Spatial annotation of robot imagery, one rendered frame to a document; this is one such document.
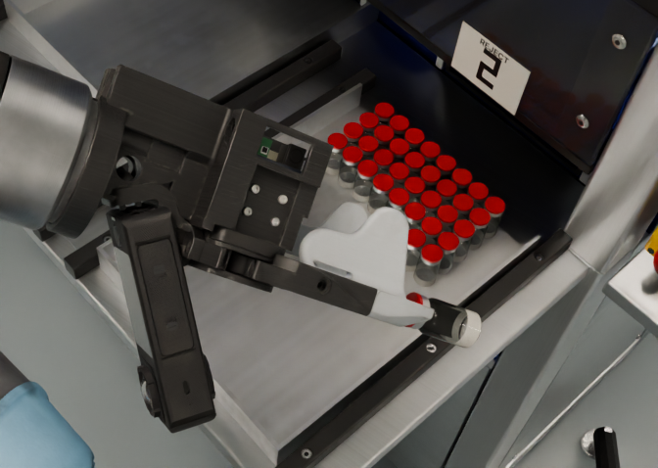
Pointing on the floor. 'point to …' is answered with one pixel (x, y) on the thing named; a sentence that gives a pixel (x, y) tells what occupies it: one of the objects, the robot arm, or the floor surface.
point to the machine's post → (633, 199)
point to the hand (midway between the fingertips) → (397, 316)
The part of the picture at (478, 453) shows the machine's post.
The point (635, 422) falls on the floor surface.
